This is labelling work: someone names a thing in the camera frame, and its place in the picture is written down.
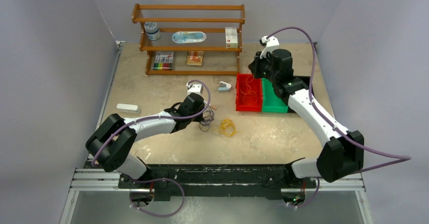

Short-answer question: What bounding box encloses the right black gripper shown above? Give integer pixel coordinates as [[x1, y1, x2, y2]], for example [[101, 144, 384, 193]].
[[249, 51, 279, 83]]

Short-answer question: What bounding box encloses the red cable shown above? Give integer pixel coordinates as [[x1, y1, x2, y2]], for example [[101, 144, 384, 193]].
[[243, 70, 259, 96]]

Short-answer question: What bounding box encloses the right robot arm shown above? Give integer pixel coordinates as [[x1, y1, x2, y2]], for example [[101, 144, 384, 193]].
[[248, 49, 364, 187]]

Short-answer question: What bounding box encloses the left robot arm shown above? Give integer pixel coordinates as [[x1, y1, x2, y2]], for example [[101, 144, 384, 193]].
[[85, 93, 205, 188]]

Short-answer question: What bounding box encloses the red plastic bin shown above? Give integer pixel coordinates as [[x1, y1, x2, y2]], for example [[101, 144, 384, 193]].
[[235, 73, 263, 112]]

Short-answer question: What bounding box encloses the green plastic bin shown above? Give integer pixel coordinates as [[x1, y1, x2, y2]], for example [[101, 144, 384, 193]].
[[261, 78, 288, 113]]

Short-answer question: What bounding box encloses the white red box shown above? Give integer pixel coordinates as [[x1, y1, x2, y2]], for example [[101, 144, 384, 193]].
[[225, 27, 238, 49]]

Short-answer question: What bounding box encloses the black plastic bin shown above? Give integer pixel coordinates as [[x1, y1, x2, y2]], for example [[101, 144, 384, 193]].
[[297, 76, 313, 89]]

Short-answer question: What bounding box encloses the orange small notebook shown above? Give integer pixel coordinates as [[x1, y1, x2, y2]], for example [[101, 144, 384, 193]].
[[185, 51, 204, 66]]

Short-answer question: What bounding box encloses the marker pen set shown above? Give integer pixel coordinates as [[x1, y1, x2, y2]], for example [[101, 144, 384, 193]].
[[152, 51, 174, 70]]

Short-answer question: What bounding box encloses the wooden shelf rack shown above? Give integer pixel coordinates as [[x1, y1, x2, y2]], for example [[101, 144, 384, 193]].
[[132, 4, 246, 76]]

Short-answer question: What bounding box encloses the blue oval packaged item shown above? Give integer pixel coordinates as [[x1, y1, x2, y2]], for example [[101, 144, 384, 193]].
[[171, 31, 206, 44]]

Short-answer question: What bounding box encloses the white rectangular eraser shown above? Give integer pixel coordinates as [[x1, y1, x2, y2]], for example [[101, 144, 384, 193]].
[[116, 103, 141, 113]]

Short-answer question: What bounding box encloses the blue white jar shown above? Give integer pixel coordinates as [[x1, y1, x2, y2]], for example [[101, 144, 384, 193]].
[[144, 22, 160, 40]]

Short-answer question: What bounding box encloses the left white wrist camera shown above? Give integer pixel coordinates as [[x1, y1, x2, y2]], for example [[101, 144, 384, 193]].
[[187, 83, 204, 96]]

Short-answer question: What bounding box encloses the yellow cable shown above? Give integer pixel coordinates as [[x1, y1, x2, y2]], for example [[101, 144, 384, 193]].
[[212, 118, 237, 139]]

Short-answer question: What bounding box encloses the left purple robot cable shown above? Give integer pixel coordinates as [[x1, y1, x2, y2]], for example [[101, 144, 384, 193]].
[[91, 79, 212, 218]]

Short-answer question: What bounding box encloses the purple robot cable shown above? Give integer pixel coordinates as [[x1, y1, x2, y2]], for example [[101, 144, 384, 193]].
[[266, 27, 412, 209], [91, 79, 212, 218]]

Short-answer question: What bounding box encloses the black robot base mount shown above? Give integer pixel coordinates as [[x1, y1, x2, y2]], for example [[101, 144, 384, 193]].
[[118, 164, 317, 202]]

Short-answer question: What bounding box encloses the aluminium rail frame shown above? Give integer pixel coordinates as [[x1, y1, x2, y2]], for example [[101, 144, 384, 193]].
[[60, 168, 374, 223]]

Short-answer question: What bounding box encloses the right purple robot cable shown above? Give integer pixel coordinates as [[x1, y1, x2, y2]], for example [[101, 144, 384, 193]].
[[266, 27, 412, 209]]

